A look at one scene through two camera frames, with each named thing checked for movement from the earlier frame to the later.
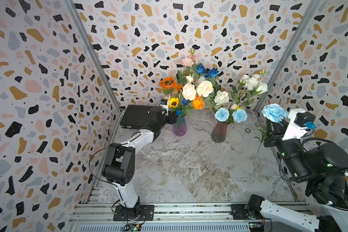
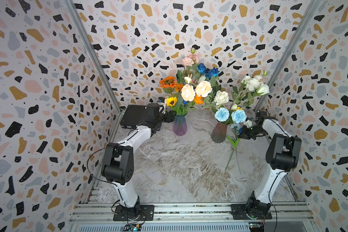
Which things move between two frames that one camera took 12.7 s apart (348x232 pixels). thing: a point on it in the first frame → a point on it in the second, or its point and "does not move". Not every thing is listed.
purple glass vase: (180, 127) does not move
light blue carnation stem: (274, 112) → (235, 142)
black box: (134, 116) does not move
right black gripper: (273, 138) → (243, 134)
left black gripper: (172, 119) does not move
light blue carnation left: (222, 114) does not move
